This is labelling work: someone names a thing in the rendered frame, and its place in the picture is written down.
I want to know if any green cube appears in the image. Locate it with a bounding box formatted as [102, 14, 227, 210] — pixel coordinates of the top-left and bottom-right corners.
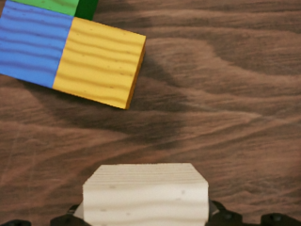
[9, 0, 99, 22]

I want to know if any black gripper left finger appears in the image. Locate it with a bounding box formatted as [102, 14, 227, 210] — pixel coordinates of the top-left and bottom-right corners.
[0, 200, 88, 226]

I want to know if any white cube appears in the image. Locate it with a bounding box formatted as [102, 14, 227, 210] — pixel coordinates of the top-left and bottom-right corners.
[83, 163, 208, 226]

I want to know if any yellow cube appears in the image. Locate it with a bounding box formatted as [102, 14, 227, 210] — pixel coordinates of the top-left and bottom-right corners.
[53, 17, 146, 110]

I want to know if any blue cube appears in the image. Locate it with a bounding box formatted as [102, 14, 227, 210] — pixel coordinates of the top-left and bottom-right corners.
[0, 0, 74, 88]

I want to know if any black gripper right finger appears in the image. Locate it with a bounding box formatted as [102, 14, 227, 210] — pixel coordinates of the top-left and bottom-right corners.
[204, 197, 301, 226]

